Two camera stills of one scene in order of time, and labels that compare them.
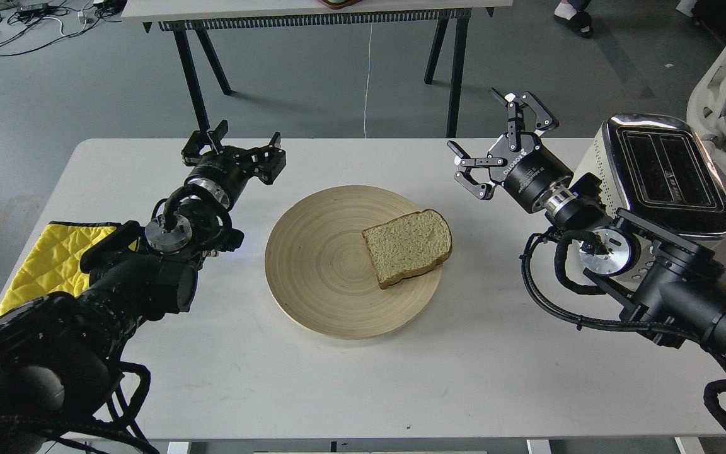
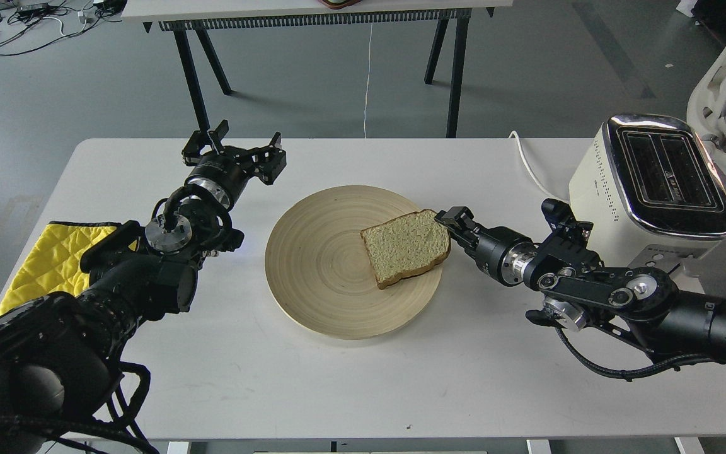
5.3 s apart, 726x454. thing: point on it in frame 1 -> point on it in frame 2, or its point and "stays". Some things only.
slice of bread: (413, 244) stays
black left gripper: (226, 171) stays
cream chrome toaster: (660, 168) stays
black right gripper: (527, 175) -> (501, 253)
